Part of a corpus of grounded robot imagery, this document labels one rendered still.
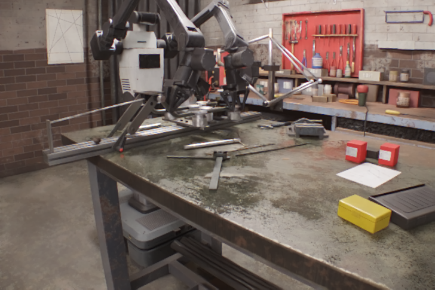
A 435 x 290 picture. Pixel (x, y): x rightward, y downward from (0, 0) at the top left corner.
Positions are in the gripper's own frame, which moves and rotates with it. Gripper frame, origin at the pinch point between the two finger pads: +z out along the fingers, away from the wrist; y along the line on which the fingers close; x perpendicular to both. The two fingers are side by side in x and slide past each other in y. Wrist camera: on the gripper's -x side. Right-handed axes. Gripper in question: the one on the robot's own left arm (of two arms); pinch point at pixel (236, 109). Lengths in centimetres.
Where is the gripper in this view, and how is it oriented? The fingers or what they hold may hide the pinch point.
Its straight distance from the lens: 115.5
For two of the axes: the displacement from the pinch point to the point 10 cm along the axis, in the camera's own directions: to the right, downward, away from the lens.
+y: 7.1, -1.5, 6.9
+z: 1.2, 9.9, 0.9
